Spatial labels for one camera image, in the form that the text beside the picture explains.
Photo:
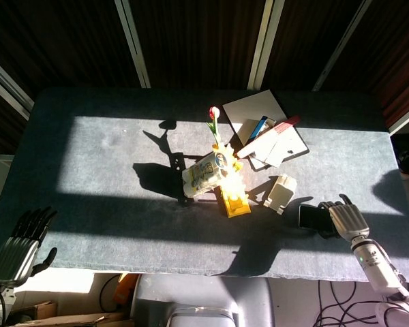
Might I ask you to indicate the dark grey felt table mat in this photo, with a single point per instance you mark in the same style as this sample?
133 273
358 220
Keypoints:
105 170

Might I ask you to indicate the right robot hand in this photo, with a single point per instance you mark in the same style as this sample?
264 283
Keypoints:
347 219

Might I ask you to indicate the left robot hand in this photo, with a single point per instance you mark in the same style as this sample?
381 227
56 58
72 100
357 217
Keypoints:
15 262

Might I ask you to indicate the yellow plastic holder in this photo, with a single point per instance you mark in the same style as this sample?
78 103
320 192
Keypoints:
237 204

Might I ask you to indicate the white window frame bar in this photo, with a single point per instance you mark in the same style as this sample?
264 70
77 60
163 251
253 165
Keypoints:
7 86
133 41
342 44
264 44

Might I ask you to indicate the flat brown cardboard box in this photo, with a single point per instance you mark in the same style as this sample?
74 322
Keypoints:
75 320

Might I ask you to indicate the artificial red white tulip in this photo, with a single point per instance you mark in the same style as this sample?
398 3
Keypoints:
214 112

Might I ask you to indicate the grey chair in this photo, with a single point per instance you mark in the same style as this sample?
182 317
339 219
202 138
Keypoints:
197 296

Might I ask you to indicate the small brown cardboard box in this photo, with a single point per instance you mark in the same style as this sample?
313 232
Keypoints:
42 309

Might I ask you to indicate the beige phone stand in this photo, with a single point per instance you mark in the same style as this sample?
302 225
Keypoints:
280 195

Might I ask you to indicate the orange object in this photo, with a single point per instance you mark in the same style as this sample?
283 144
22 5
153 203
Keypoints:
124 289

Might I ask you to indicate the black smartphone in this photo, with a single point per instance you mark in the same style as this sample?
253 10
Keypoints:
313 217

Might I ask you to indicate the white card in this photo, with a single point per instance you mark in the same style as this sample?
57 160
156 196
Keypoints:
276 155

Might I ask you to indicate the red and white long box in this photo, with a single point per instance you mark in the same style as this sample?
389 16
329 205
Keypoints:
266 141

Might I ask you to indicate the blue small box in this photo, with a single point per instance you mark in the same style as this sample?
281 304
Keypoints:
257 131

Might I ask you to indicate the black framed tablet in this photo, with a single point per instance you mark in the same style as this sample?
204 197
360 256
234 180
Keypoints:
294 141

